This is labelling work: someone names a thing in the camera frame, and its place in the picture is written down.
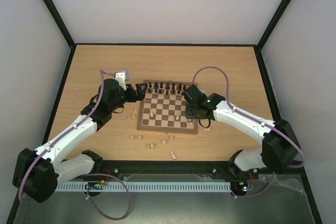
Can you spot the wooden chess board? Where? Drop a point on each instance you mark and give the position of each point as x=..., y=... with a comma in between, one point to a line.
x=162, y=106

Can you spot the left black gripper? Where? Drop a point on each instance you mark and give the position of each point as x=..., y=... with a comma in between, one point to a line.
x=140, y=95

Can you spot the white slotted cable duct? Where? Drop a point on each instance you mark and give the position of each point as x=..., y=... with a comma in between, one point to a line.
x=164, y=187

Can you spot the black aluminium frame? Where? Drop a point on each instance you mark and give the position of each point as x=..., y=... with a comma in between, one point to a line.
x=190, y=167

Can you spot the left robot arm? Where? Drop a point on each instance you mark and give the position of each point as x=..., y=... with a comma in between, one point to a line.
x=38, y=172

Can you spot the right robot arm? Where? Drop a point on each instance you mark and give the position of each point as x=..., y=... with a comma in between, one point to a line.
x=278, y=148

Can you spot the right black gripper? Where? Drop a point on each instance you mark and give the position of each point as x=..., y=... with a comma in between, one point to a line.
x=191, y=111

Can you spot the lying light chess piece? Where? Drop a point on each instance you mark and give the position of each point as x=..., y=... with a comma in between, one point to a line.
x=173, y=156

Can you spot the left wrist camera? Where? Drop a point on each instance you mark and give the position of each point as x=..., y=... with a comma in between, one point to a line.
x=122, y=74

